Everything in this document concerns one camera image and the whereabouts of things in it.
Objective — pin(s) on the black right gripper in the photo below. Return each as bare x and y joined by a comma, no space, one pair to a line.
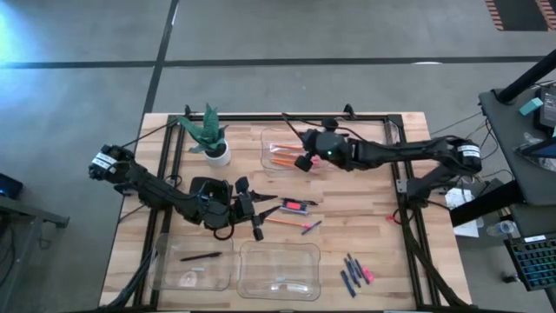
330,148

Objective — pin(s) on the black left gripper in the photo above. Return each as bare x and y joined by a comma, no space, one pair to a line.
244,206

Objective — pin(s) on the red eraser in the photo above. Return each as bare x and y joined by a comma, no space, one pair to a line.
294,206

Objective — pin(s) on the clear plastic bin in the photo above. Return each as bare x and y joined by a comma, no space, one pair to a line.
269,135
208,278
278,261
373,128

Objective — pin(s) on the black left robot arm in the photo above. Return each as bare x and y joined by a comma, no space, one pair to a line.
152,191

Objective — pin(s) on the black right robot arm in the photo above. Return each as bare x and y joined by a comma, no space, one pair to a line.
404,150

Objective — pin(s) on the green plant in white pot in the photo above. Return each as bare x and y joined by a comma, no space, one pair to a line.
217,158

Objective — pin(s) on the white paper sheet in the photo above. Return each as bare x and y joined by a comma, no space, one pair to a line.
467,228

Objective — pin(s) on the black desk bar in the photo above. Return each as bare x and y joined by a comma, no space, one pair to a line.
486,204

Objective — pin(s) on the grey side desk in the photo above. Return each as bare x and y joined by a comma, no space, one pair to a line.
508,143

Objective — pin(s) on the clear water bottle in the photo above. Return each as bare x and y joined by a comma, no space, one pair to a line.
504,228

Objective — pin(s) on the teal box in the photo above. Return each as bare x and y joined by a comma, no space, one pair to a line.
531,106

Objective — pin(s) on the black pole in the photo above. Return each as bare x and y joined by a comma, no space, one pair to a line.
530,77

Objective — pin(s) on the tablet with blue screen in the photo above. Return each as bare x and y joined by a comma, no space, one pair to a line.
545,150

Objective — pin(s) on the black box device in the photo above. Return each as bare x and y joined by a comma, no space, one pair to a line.
548,108

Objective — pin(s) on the black mat orange stripes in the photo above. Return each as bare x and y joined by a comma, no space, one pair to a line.
521,15

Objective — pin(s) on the dark metal cart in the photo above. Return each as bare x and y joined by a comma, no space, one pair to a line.
26,211

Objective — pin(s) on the backlit black keyboard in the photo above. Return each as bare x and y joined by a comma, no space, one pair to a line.
536,263

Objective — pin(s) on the dark device blue light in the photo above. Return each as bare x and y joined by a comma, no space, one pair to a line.
11,187

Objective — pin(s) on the black aluminium table frame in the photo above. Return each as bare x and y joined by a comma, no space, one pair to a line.
260,117

